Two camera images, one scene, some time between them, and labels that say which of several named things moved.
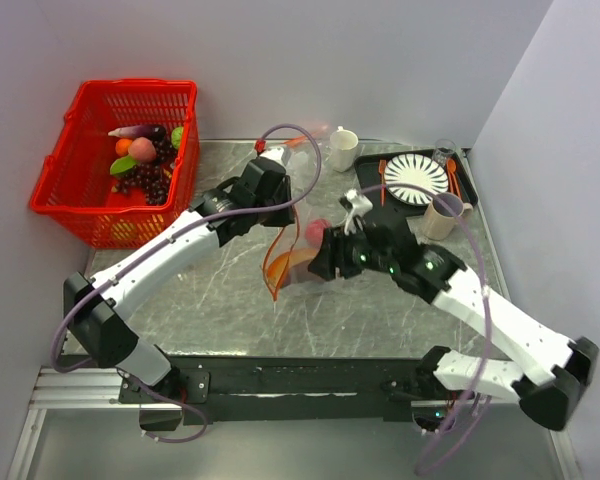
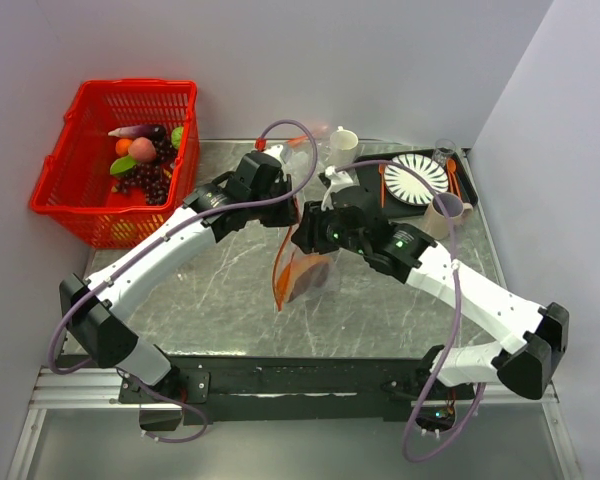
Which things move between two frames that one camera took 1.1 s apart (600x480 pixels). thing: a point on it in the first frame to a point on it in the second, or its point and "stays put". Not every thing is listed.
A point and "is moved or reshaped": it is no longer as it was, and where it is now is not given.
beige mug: [439, 223] stays put
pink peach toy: [142, 149] stays put
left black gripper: [287, 216] stays put
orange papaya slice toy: [277, 268] to [300, 277]
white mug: [343, 147] stays put
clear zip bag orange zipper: [294, 250] is moved or reshaped
